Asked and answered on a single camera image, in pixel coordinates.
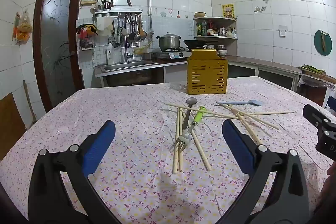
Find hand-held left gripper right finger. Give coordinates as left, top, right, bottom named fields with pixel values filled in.
left=215, top=119, right=310, bottom=224

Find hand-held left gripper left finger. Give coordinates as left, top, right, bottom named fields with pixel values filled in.
left=28, top=120, right=121, bottom=224

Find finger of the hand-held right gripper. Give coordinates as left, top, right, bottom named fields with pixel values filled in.
left=303, top=104, right=336, bottom=132

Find light blue plastic fork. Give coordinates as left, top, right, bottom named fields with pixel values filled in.
left=217, top=100, right=263, bottom=106

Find green frog handle fork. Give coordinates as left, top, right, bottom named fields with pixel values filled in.
left=169, top=106, right=207, bottom=152

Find pile of wooden chopsticks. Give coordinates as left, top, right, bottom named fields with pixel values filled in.
left=164, top=102, right=296, bottom=174

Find grey metal spoon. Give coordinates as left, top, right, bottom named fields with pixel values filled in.
left=182, top=97, right=198, bottom=130

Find yellow slotted utensil holder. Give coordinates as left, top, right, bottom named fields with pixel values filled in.
left=186, top=49, right=228, bottom=95

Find dark bin with plastic bag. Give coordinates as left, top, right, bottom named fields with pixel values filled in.
left=298, top=74, right=334, bottom=107

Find wooden cutting board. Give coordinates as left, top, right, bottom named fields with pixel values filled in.
left=301, top=69, right=336, bottom=85

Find floral tablecloth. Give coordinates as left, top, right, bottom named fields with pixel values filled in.
left=0, top=76, right=336, bottom=224

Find green vegetables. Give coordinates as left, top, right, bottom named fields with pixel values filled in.
left=301, top=64, right=326, bottom=75

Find round green hanging board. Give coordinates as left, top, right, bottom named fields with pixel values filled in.
left=314, top=29, right=333, bottom=56

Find counter with cabinets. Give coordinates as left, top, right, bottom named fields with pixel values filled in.
left=226, top=55, right=303, bottom=91

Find wooden stick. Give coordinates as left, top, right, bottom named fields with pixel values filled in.
left=22, top=80, right=37, bottom=125

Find stainless steel sink unit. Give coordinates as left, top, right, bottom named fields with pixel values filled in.
left=94, top=60, right=166, bottom=87

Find white soap bottle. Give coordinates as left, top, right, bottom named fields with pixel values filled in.
left=106, top=43, right=114, bottom=64

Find metal faucet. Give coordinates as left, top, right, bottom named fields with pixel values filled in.
left=117, top=27, right=130, bottom=62

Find yellow mesh scrubber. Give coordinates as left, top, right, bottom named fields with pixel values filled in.
left=133, top=45, right=151, bottom=56

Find wooden door with frosted glass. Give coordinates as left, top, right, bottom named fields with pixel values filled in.
left=33, top=0, right=84, bottom=113

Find black wok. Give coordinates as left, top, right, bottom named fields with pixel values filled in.
left=183, top=39, right=219, bottom=47

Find gas stove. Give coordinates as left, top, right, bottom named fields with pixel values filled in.
left=152, top=48, right=190, bottom=60

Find white hanging cloth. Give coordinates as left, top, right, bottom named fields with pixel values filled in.
left=96, top=17, right=115, bottom=37

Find wooden spoon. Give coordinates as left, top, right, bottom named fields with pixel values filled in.
left=139, top=15, right=148, bottom=40

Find steel pot with lid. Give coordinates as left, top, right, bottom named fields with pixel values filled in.
left=156, top=33, right=182, bottom=51

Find corner wall shelf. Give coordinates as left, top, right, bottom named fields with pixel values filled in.
left=193, top=16, right=238, bottom=40

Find wire basket with coloured bags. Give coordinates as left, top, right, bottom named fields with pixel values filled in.
left=76, top=24, right=98, bottom=51

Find white wall hooks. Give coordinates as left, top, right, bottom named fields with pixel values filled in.
left=253, top=0, right=269, bottom=14

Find metal wall shelf rack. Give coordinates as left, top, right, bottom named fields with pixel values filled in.
left=94, top=8, right=144, bottom=19

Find yellow wall picture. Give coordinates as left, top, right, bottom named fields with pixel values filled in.
left=222, top=4, right=235, bottom=19

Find orange plastic bags on wall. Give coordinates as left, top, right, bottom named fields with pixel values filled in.
left=12, top=11, right=33, bottom=45

